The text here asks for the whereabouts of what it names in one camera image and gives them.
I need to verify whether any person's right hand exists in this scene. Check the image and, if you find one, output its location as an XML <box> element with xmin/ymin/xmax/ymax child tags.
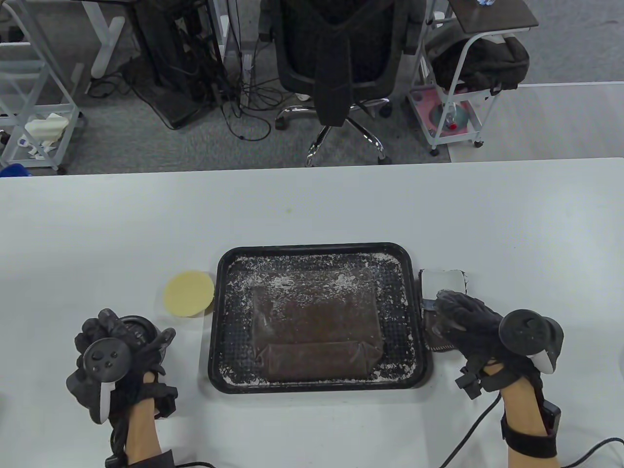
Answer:
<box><xmin>431</xmin><ymin>289</ymin><xmax>542</xmax><ymax>400</ymax></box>

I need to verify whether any black backpack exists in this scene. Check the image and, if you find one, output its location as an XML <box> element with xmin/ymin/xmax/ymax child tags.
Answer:
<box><xmin>431</xmin><ymin>35</ymin><xmax>530</xmax><ymax>96</ymax></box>

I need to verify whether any person's left forearm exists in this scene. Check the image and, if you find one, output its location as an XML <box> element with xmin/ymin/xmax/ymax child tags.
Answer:
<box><xmin>124</xmin><ymin>370</ymin><xmax>164</xmax><ymax>464</ymax></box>

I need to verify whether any white foam block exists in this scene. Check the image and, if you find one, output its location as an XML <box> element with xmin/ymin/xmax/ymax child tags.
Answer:
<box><xmin>24</xmin><ymin>113</ymin><xmax>67</xmax><ymax>142</ymax></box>

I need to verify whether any yellow round sponge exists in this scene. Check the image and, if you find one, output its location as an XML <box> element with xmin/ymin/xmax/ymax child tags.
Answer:
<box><xmin>163</xmin><ymin>271</ymin><xmax>216</xmax><ymax>318</ymax></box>

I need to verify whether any black mesh office chair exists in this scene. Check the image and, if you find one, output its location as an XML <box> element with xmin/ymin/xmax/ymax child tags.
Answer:
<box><xmin>258</xmin><ymin>0</ymin><xmax>427</xmax><ymax>167</ymax></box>

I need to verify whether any white metal shelf rack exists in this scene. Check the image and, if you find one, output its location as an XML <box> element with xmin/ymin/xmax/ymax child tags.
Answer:
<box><xmin>0</xmin><ymin>0</ymin><xmax>86</xmax><ymax>175</ymax></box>

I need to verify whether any black cable bundle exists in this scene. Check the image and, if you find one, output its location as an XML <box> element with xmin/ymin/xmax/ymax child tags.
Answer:
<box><xmin>195</xmin><ymin>49</ymin><xmax>293</xmax><ymax>142</ymax></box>

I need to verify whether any brown leather bag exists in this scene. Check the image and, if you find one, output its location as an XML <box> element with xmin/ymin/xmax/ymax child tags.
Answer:
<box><xmin>252</xmin><ymin>284</ymin><xmax>383</xmax><ymax>382</ymax></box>

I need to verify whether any clear bottle with red cap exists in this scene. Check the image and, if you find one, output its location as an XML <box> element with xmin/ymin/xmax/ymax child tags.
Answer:
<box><xmin>441</xmin><ymin>102</ymin><xmax>468</xmax><ymax>130</ymax></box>

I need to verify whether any person's left hand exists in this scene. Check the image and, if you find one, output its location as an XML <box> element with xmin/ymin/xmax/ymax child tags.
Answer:
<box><xmin>66</xmin><ymin>309</ymin><xmax>178</xmax><ymax>425</ymax></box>

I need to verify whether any person's right forearm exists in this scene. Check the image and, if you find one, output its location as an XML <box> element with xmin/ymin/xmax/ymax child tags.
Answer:
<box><xmin>483</xmin><ymin>363</ymin><xmax>549</xmax><ymax>456</ymax></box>

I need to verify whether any black white tracking controller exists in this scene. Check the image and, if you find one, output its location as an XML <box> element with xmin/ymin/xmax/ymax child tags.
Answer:
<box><xmin>498</xmin><ymin>309</ymin><xmax>565</xmax><ymax>375</ymax></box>
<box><xmin>83</xmin><ymin>339</ymin><xmax>132</xmax><ymax>425</ymax></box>

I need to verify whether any white desk leg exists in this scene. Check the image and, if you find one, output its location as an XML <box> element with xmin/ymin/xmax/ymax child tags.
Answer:
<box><xmin>80</xmin><ymin>0</ymin><xmax>126</xmax><ymax>78</ymax></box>

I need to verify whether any black plastic tray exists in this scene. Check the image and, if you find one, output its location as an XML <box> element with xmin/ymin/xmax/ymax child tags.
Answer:
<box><xmin>208</xmin><ymin>242</ymin><xmax>433</xmax><ymax>394</ymax></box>

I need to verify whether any black leather care cream jar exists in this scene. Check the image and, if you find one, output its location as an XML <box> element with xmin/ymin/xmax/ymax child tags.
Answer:
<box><xmin>117</xmin><ymin>315</ymin><xmax>166</xmax><ymax>361</ymax></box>

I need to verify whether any white rolling cart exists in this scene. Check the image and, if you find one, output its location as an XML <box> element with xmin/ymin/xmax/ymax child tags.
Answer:
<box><xmin>407</xmin><ymin>22</ymin><xmax>529</xmax><ymax>156</ymax></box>

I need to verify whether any white and brown applicator pad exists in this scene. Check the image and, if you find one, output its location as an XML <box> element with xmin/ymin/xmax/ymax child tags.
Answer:
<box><xmin>419</xmin><ymin>268</ymin><xmax>471</xmax><ymax>351</ymax></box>

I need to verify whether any pink cart shelf mat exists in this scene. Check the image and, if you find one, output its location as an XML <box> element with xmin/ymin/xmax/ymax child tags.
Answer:
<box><xmin>412</xmin><ymin>90</ymin><xmax>476</xmax><ymax>137</ymax></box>

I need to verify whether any black computer tower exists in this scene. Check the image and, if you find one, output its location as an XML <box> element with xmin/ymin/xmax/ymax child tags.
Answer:
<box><xmin>134</xmin><ymin>0</ymin><xmax>227</xmax><ymax>130</ymax></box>

